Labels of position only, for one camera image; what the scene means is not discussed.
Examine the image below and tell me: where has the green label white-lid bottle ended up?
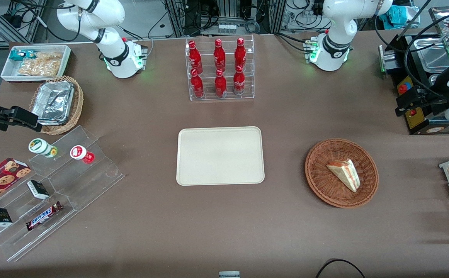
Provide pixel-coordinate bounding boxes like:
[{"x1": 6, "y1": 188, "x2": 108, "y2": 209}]
[{"x1": 28, "y1": 138, "x2": 58, "y2": 158}]

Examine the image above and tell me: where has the white rectangular snack bin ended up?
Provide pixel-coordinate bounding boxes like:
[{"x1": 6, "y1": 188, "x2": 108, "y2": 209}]
[{"x1": 0, "y1": 45, "x2": 72, "y2": 83}]

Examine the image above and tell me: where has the clear acrylic tiered stand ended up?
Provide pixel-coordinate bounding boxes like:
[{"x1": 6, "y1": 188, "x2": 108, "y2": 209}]
[{"x1": 0, "y1": 125, "x2": 125, "y2": 263}]

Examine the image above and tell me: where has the aluminium frame rack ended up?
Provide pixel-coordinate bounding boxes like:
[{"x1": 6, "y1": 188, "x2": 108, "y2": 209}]
[{"x1": 164, "y1": 0, "x2": 287, "y2": 36}]

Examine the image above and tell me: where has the black looped cable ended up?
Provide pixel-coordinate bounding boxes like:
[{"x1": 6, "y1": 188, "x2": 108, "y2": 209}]
[{"x1": 315, "y1": 258, "x2": 366, "y2": 278}]

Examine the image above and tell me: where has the clear acrylic bottle rack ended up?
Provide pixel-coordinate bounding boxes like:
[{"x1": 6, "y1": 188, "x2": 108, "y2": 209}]
[{"x1": 185, "y1": 35, "x2": 255, "y2": 102}]

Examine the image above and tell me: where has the beige plastic serving tray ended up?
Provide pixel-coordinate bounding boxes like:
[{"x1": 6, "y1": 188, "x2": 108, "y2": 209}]
[{"x1": 176, "y1": 126, "x2": 265, "y2": 186}]

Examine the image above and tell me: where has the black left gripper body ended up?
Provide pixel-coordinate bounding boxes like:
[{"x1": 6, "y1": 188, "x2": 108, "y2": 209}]
[{"x1": 418, "y1": 83, "x2": 449, "y2": 112}]

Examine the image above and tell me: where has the light tan wicker basket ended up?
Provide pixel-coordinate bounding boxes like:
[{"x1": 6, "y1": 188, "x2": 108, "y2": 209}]
[{"x1": 29, "y1": 76, "x2": 84, "y2": 135}]

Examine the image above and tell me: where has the teal snack packet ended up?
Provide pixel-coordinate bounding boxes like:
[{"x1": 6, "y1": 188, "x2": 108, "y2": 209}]
[{"x1": 9, "y1": 50, "x2": 36, "y2": 61}]

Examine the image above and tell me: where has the triangular sandwich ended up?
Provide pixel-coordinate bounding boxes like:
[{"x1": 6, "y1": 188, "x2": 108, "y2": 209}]
[{"x1": 327, "y1": 159, "x2": 361, "y2": 193}]

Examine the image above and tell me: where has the red label white-lid bottle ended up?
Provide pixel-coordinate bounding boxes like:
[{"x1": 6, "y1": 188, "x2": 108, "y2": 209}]
[{"x1": 70, "y1": 145, "x2": 95, "y2": 164}]

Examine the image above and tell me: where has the Snickers chocolate bar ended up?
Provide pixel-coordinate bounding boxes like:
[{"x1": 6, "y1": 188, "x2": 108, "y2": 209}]
[{"x1": 26, "y1": 201, "x2": 64, "y2": 232}]

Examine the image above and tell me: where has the black food warmer cabinet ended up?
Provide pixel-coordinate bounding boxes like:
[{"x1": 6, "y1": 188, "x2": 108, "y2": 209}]
[{"x1": 378, "y1": 6, "x2": 449, "y2": 136}]

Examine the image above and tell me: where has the red cola bottle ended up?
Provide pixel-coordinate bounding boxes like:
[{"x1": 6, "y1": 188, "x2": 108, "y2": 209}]
[
  {"x1": 213, "y1": 39, "x2": 226, "y2": 72},
  {"x1": 190, "y1": 69, "x2": 205, "y2": 98},
  {"x1": 233, "y1": 66, "x2": 246, "y2": 96},
  {"x1": 234, "y1": 37, "x2": 247, "y2": 71},
  {"x1": 214, "y1": 69, "x2": 228, "y2": 97},
  {"x1": 188, "y1": 40, "x2": 203, "y2": 74}
]

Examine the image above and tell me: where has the clear bag of crackers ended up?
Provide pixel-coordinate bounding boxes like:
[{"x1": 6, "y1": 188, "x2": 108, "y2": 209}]
[{"x1": 17, "y1": 52, "x2": 63, "y2": 77}]

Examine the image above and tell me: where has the brown round wicker basket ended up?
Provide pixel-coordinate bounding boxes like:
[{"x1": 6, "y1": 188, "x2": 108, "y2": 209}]
[{"x1": 305, "y1": 139, "x2": 379, "y2": 209}]

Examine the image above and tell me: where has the stack of foil containers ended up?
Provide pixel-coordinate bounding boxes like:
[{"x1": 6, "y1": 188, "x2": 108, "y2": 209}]
[{"x1": 31, "y1": 80, "x2": 75, "y2": 125}]

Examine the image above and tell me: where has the red cookie box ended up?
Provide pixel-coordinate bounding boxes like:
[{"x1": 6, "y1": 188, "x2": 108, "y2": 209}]
[{"x1": 0, "y1": 158, "x2": 32, "y2": 211}]

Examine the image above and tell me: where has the stainless steel pan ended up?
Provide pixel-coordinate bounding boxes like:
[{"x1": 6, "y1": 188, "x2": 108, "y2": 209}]
[
  {"x1": 408, "y1": 37, "x2": 449, "y2": 74},
  {"x1": 428, "y1": 73, "x2": 449, "y2": 88}
]

